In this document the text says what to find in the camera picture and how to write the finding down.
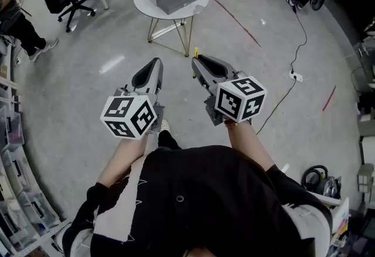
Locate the long red tape strip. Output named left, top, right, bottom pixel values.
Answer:
left=207, top=0, right=262, bottom=48

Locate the person's black shirt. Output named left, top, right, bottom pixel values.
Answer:
left=62, top=144, right=333, bottom=257

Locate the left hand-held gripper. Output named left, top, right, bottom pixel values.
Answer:
left=100, top=57, right=165, bottom=140

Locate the short red tape strip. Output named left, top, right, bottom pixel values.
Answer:
left=322, top=84, right=337, bottom=112

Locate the shelf with clear plastic bins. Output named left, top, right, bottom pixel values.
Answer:
left=0, top=36, right=71, bottom=257

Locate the person's black trouser leg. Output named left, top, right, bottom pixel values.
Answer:
left=157, top=129, right=183, bottom=151

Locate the black vacuum cleaner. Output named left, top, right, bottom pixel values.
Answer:
left=301, top=164, right=343, bottom=200

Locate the black power cable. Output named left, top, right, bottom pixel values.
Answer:
left=255, top=6, right=308, bottom=136

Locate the person's right forearm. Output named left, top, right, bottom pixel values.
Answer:
left=227, top=119, right=278, bottom=176

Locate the person's left forearm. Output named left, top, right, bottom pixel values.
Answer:
left=96, top=131, right=156, bottom=189

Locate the round white side table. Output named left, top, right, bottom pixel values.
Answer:
left=133, top=0, right=210, bottom=58

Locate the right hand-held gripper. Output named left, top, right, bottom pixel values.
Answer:
left=192, top=54, right=268, bottom=126

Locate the white power strip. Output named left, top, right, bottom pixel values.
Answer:
left=288, top=70, right=305, bottom=82

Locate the yellow utility knife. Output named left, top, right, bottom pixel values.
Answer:
left=192, top=47, right=200, bottom=78

